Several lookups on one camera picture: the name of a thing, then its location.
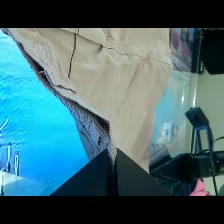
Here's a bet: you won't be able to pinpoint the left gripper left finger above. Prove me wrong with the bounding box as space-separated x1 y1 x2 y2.
49 148 113 197

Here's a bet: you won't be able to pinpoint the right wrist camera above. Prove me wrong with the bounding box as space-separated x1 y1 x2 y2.
184 106 220 197

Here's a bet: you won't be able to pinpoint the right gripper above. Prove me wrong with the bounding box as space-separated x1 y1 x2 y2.
149 150 224 184

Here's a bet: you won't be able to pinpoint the pink garment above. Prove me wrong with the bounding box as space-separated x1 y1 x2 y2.
189 178 211 197

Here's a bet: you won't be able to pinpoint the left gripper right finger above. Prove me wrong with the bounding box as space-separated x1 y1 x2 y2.
115 147 174 197

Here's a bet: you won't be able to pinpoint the beige pants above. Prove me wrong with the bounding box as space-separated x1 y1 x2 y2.
1 28 175 174

